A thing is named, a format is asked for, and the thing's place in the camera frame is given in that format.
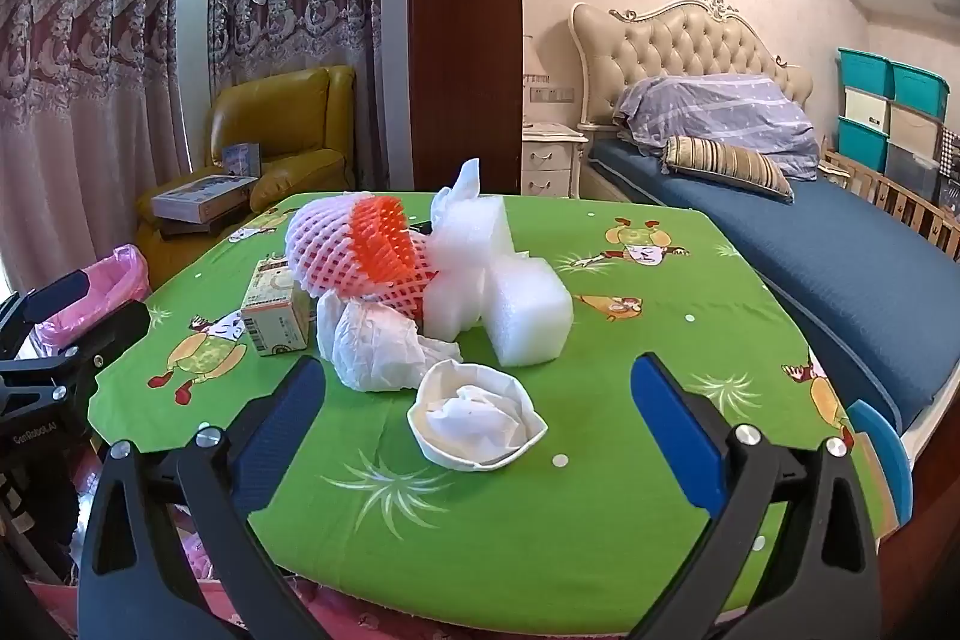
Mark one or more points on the pink lined trash bin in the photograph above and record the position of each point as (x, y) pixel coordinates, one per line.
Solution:
(120, 269)

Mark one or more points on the bed with blue sheet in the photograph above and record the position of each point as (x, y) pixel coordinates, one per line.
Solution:
(810, 250)

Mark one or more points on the white nightstand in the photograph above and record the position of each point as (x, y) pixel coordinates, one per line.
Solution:
(551, 160)

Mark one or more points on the yellow leather armchair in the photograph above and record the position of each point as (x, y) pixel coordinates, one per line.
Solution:
(292, 100)

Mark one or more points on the small blue white box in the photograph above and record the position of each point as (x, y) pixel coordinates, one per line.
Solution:
(241, 159)

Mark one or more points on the cream tufted headboard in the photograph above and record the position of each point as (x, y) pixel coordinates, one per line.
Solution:
(690, 48)

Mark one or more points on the stack of storage boxes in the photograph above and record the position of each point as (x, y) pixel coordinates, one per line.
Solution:
(862, 145)

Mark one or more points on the dark flat box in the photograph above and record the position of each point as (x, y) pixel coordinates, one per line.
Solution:
(195, 229)

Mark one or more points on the green cartoon printed tablecloth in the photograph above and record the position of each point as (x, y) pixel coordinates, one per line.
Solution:
(465, 535)

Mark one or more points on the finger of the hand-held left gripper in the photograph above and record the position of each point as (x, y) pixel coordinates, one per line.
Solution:
(112, 332)
(66, 289)

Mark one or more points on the wooden crib rail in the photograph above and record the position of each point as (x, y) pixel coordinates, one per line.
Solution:
(911, 209)

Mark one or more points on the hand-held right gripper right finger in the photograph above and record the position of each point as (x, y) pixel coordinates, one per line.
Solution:
(675, 415)

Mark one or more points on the wall switch panel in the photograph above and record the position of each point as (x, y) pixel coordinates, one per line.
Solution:
(551, 94)

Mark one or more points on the pink white foam fruit net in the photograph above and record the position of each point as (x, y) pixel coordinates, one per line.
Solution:
(322, 250)

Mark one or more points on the white tissue wad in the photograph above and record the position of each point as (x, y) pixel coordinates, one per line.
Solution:
(461, 186)

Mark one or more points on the white paper bowl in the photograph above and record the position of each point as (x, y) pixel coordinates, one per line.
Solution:
(442, 445)

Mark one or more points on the orange foam fruit net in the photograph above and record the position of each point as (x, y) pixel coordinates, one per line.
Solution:
(382, 242)

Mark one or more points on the striped pillow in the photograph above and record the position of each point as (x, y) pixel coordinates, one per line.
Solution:
(720, 164)

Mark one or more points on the lilac dotted quilt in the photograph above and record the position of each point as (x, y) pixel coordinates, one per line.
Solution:
(735, 115)

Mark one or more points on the small cardboard carton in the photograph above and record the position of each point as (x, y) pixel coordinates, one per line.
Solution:
(274, 317)

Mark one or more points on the white foam block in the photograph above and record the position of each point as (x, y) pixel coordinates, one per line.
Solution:
(525, 317)
(472, 235)

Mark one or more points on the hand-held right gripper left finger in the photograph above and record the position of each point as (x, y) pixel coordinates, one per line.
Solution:
(285, 415)

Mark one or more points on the white tissue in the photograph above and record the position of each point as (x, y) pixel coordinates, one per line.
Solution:
(375, 347)
(480, 419)

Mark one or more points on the blue chair back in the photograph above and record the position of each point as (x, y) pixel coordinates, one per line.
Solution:
(889, 452)

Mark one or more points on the white flat printed box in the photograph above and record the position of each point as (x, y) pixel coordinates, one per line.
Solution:
(202, 197)

